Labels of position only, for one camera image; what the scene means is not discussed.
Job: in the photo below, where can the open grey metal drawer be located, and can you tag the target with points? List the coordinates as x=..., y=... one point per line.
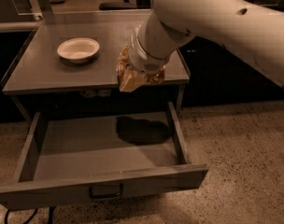
x=61, y=159

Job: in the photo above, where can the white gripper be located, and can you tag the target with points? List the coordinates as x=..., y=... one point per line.
x=142, y=62

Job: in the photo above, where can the white paper bowl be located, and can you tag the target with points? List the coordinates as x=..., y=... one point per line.
x=78, y=50

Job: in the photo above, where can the grey counter cabinet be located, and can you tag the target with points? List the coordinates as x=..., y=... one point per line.
x=42, y=81

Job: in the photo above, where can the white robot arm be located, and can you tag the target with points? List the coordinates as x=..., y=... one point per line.
x=252, y=33

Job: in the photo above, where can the grey railing ledge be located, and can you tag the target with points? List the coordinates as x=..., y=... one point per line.
x=76, y=17

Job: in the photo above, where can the black drawer handle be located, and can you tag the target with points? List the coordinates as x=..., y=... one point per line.
x=106, y=191

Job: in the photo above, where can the crushed orange soda can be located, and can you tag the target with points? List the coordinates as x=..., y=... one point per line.
x=156, y=78

